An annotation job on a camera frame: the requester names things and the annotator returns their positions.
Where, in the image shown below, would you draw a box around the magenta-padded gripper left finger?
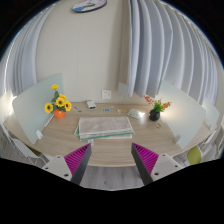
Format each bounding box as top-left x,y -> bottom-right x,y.
41,143 -> 93,186

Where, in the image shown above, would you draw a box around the white wall socket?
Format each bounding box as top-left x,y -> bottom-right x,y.
101,89 -> 113,100

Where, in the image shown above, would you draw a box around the frosted desk divider panel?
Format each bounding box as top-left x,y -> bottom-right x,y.
155,79 -> 207,150
11,73 -> 64,145

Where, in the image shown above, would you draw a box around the beige and green towel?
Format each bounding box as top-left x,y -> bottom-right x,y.
73,115 -> 136,142

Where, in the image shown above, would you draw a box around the green chair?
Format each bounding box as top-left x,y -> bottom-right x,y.
186,145 -> 203,166

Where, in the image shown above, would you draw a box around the small white box device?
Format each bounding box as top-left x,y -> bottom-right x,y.
86,100 -> 97,110

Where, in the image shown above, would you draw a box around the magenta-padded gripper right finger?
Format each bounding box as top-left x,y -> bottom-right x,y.
130,142 -> 184,186

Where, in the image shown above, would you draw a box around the grey white curtain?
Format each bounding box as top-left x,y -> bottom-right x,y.
128,0 -> 224,108
0,4 -> 54,111

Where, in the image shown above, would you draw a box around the orange flowers in black vase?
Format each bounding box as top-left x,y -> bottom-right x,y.
143,95 -> 172,122

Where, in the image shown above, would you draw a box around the round wall clock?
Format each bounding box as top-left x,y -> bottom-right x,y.
71,0 -> 108,14

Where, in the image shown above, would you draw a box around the sunflowers in orange vase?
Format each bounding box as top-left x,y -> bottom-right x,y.
44,83 -> 73,120

